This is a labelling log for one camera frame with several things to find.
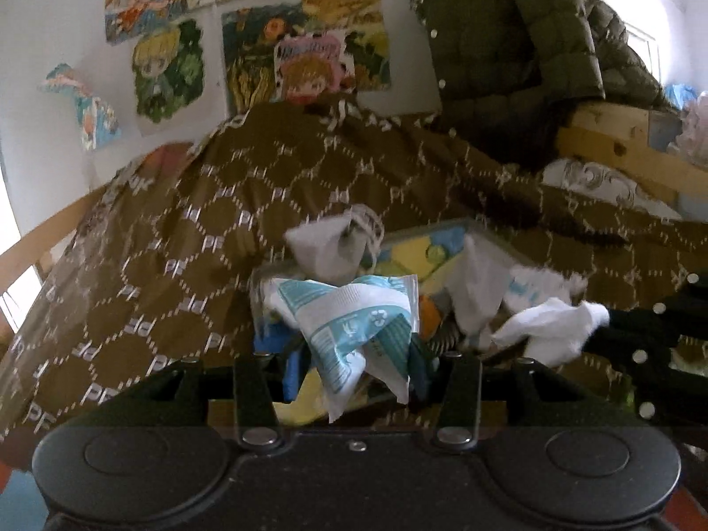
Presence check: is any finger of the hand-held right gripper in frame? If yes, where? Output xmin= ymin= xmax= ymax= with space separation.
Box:
xmin=581 ymin=340 xmax=674 ymax=428
xmin=594 ymin=273 xmax=708 ymax=339

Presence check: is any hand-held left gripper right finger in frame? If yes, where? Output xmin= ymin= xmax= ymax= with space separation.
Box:
xmin=412 ymin=343 xmax=577 ymax=447

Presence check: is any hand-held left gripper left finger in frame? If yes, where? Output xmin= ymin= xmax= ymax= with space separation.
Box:
xmin=163 ymin=351 xmax=304 ymax=450

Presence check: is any white teal tissue packet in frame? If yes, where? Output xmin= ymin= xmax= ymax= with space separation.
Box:
xmin=268 ymin=275 xmax=419 ymax=422
xmin=503 ymin=265 xmax=587 ymax=311

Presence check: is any translucent white plastic bag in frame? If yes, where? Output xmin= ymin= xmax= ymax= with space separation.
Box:
xmin=447 ymin=232 xmax=505 ymax=346

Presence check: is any white cloth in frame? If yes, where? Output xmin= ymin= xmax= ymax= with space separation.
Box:
xmin=491 ymin=297 xmax=610 ymax=367

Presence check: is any cartoon print storage box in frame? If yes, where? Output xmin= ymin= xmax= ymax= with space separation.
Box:
xmin=251 ymin=218 xmax=501 ymax=407

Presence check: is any white grey face mask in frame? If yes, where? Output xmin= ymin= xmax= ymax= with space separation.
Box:
xmin=284 ymin=206 xmax=386 ymax=284

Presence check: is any floral patterned pillow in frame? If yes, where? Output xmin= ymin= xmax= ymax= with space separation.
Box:
xmin=542 ymin=158 xmax=682 ymax=221

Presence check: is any pink cloth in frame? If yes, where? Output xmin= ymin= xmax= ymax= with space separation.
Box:
xmin=666 ymin=96 xmax=708 ymax=162

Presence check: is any brown colourful printed duvet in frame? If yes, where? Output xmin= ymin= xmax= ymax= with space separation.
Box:
xmin=0 ymin=94 xmax=708 ymax=510

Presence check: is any pale wooden bed beam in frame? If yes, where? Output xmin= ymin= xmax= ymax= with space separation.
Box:
xmin=556 ymin=100 xmax=687 ymax=205

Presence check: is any blue plastic bag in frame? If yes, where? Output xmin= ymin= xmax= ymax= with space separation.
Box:
xmin=662 ymin=82 xmax=700 ymax=114

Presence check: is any window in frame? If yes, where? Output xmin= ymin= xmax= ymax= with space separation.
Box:
xmin=622 ymin=16 xmax=667 ymax=89
xmin=0 ymin=160 xmax=42 ymax=344

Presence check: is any pink cartoon figure poster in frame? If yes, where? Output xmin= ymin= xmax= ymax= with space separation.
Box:
xmin=273 ymin=33 xmax=358 ymax=103

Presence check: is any olive puffer jacket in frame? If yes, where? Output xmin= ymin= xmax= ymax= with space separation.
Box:
xmin=410 ymin=0 xmax=673 ymax=161

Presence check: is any blonde figure green poster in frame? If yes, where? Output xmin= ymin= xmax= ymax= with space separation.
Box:
xmin=131 ymin=18 xmax=207 ymax=121

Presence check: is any dark yellow field poster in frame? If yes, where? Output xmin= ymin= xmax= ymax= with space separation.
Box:
xmin=220 ymin=0 xmax=392 ymax=114

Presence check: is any red haired figures poster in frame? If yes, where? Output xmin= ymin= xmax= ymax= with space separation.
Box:
xmin=104 ymin=0 xmax=188 ymax=46

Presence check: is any wooden bed rail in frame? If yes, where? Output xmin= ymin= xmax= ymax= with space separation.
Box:
xmin=0 ymin=191 xmax=106 ymax=311

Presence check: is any fish shaped wall poster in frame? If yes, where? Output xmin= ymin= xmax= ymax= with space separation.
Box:
xmin=38 ymin=62 xmax=123 ymax=151

